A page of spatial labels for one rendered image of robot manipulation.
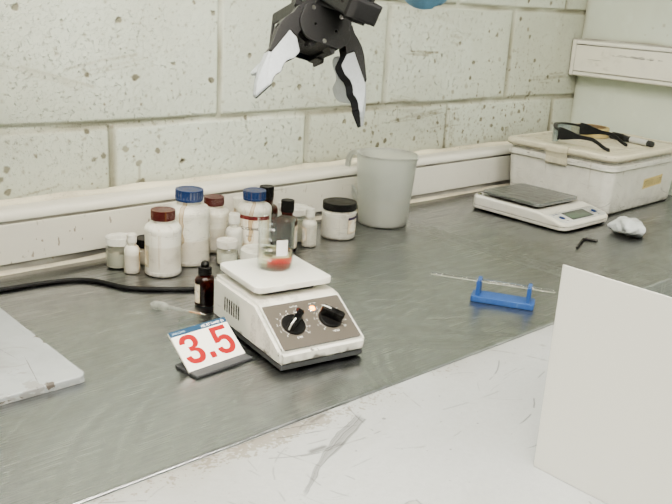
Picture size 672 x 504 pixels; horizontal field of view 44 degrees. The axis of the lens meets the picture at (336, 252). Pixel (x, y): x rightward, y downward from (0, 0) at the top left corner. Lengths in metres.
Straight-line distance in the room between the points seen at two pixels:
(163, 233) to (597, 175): 1.07
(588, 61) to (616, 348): 1.68
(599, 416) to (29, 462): 0.56
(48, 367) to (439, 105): 1.27
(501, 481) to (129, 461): 0.37
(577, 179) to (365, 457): 1.29
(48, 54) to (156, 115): 0.22
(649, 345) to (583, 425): 0.11
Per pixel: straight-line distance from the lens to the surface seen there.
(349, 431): 0.94
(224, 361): 1.08
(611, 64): 2.41
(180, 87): 1.56
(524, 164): 2.13
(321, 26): 1.05
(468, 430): 0.97
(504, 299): 1.36
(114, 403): 1.00
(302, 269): 1.17
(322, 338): 1.08
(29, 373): 1.06
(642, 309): 0.80
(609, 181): 2.03
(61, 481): 0.87
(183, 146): 1.58
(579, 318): 0.84
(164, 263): 1.38
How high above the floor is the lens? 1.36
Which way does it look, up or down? 17 degrees down
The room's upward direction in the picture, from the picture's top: 3 degrees clockwise
